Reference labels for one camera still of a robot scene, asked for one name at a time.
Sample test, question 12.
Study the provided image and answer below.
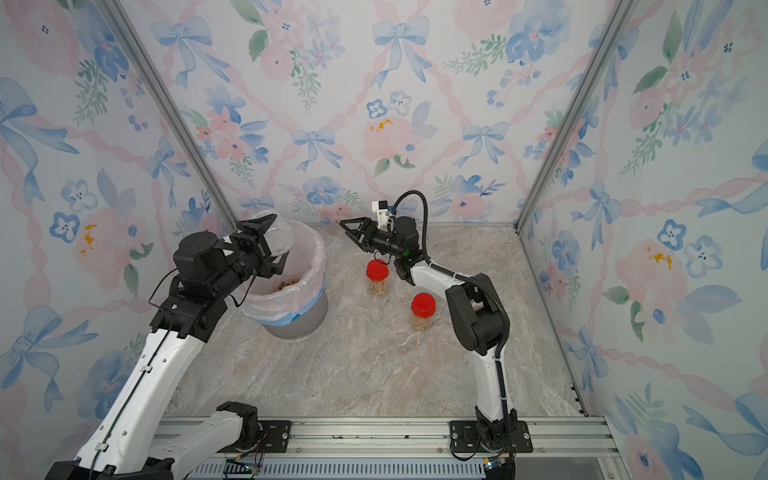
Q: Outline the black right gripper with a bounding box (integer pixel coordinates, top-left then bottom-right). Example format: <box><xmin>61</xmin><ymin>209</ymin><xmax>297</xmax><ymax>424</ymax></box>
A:
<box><xmin>344</xmin><ymin>218</ymin><xmax>406</xmax><ymax>261</ymax></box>

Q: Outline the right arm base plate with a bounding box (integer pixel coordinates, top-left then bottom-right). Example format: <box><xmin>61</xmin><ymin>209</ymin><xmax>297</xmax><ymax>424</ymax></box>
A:
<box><xmin>448</xmin><ymin>420</ymin><xmax>534</xmax><ymax>454</ymax></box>

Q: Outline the aluminium corner post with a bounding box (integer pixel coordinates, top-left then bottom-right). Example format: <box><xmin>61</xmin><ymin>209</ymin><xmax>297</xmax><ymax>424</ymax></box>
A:
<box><xmin>96</xmin><ymin>1</ymin><xmax>237</xmax><ymax>232</ymax></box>
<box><xmin>515</xmin><ymin>0</ymin><xmax>635</xmax><ymax>235</ymax></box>

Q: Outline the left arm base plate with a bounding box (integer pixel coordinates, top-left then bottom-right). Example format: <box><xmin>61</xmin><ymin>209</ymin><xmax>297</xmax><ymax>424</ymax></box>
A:
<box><xmin>223</xmin><ymin>420</ymin><xmax>293</xmax><ymax>454</ymax></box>

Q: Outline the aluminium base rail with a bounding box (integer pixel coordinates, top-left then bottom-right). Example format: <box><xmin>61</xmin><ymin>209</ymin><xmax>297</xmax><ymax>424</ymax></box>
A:
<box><xmin>188</xmin><ymin>417</ymin><xmax>629</xmax><ymax>479</ymax></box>

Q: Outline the clear jar with peanuts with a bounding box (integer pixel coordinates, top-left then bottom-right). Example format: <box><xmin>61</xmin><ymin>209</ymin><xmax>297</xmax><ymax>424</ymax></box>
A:
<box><xmin>410</xmin><ymin>293</ymin><xmax>437</xmax><ymax>331</ymax></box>
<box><xmin>368</xmin><ymin>277</ymin><xmax>389</xmax><ymax>296</ymax></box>

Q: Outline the red jar lid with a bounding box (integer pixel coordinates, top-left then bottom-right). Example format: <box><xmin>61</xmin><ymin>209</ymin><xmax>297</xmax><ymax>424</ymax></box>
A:
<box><xmin>366</xmin><ymin>259</ymin><xmax>390</xmax><ymax>282</ymax></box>
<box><xmin>411</xmin><ymin>293</ymin><xmax>437</xmax><ymax>319</ymax></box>

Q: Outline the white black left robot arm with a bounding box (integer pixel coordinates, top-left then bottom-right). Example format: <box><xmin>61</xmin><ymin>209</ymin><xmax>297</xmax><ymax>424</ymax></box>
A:
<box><xmin>47</xmin><ymin>213</ymin><xmax>293</xmax><ymax>479</ymax></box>

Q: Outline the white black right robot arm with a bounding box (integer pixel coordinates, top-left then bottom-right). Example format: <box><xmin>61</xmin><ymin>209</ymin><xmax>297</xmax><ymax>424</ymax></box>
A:
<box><xmin>340</xmin><ymin>216</ymin><xmax>516</xmax><ymax>453</ymax></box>

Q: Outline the pink trash bag liner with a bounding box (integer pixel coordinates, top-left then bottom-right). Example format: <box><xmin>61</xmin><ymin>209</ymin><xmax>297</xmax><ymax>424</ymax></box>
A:
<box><xmin>239</xmin><ymin>217</ymin><xmax>328</xmax><ymax>339</ymax></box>

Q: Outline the thin black left cable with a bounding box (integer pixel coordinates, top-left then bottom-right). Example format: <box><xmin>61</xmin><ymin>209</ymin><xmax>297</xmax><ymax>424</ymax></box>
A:
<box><xmin>146</xmin><ymin>266</ymin><xmax>181</xmax><ymax>304</ymax></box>

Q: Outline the aluminium corner post right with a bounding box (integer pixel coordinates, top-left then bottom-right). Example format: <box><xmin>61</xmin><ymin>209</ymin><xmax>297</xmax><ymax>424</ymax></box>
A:
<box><xmin>515</xmin><ymin>0</ymin><xmax>635</xmax><ymax>235</ymax></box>

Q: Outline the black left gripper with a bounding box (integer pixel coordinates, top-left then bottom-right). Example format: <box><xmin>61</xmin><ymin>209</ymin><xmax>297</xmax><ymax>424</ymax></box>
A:
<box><xmin>216</xmin><ymin>214</ymin><xmax>292</xmax><ymax>300</ymax></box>

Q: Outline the metal mesh trash bin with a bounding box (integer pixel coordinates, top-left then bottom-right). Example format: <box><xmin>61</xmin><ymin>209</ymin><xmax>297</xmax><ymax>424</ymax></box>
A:
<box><xmin>264</xmin><ymin>291</ymin><xmax>329</xmax><ymax>340</ymax></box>

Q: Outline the aluminium corner post left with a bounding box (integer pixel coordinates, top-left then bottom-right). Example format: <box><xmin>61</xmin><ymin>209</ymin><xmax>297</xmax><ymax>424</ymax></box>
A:
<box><xmin>96</xmin><ymin>1</ymin><xmax>237</xmax><ymax>232</ymax></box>

